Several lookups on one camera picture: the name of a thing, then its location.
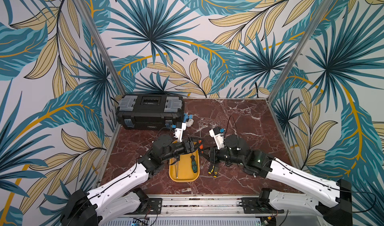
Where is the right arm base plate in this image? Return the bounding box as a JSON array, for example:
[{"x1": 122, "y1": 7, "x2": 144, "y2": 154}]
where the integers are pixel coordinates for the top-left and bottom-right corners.
[{"x1": 239, "y1": 198, "x2": 285, "y2": 215}]

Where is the white blue plug adapter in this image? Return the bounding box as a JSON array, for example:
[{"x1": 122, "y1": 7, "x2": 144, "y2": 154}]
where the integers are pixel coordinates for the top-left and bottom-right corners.
[{"x1": 183, "y1": 113, "x2": 194, "y2": 128}]

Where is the aluminium front rail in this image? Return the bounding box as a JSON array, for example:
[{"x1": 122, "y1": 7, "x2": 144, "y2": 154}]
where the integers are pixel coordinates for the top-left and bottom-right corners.
[{"x1": 70, "y1": 195, "x2": 331, "y2": 226}]

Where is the clear handle screwdriver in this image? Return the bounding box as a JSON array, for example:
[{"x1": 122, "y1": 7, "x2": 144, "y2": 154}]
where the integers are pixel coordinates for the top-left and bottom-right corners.
[{"x1": 175, "y1": 160, "x2": 179, "y2": 179}]

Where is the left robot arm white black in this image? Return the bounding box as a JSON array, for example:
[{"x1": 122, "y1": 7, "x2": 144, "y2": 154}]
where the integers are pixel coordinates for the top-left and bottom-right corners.
[{"x1": 60, "y1": 135, "x2": 204, "y2": 226}]

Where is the yellow dotted black screwdriver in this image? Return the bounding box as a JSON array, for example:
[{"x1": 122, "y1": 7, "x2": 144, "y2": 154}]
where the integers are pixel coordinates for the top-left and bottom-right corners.
[{"x1": 211, "y1": 165, "x2": 220, "y2": 178}]

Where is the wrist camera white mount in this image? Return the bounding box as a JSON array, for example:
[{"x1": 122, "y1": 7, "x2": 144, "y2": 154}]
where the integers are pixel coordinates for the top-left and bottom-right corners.
[
  {"x1": 172, "y1": 122, "x2": 187, "y2": 142},
  {"x1": 209, "y1": 127, "x2": 225, "y2": 150}
]

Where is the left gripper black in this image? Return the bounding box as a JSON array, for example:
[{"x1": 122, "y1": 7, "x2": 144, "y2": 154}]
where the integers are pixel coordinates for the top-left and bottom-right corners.
[{"x1": 161, "y1": 135, "x2": 205, "y2": 162}]

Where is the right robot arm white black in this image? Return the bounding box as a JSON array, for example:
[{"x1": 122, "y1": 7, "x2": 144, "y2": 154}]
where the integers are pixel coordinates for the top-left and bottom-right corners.
[{"x1": 197, "y1": 135, "x2": 353, "y2": 226}]

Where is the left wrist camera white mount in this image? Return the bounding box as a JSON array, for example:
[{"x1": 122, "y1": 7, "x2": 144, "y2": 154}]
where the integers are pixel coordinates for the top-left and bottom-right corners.
[{"x1": 172, "y1": 122, "x2": 187, "y2": 142}]

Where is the yellow black handle screwdriver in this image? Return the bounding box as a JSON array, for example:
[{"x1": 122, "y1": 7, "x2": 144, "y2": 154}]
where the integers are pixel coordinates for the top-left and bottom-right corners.
[{"x1": 208, "y1": 164, "x2": 214, "y2": 175}]

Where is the green black handle screwdriver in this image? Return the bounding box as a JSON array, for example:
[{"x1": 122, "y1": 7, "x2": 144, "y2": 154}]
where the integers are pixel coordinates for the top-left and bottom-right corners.
[{"x1": 191, "y1": 155, "x2": 198, "y2": 174}]

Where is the orange black handle screwdriver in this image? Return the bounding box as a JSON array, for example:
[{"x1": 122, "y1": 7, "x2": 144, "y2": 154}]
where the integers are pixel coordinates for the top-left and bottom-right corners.
[{"x1": 196, "y1": 139, "x2": 204, "y2": 154}]

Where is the black plastic toolbox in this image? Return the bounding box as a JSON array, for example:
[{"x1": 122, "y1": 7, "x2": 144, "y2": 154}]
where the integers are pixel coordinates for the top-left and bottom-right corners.
[{"x1": 116, "y1": 94, "x2": 185, "y2": 131}]

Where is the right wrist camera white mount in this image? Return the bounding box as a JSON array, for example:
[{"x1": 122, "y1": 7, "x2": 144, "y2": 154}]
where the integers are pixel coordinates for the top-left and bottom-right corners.
[{"x1": 209, "y1": 127, "x2": 225, "y2": 150}]

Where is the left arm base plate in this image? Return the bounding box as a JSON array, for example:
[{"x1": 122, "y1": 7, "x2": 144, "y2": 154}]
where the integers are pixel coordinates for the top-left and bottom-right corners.
[{"x1": 122, "y1": 198, "x2": 163, "y2": 215}]

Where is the yellow plastic tray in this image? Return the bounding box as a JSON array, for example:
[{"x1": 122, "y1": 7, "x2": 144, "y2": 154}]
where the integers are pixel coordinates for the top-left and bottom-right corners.
[{"x1": 169, "y1": 151, "x2": 200, "y2": 183}]

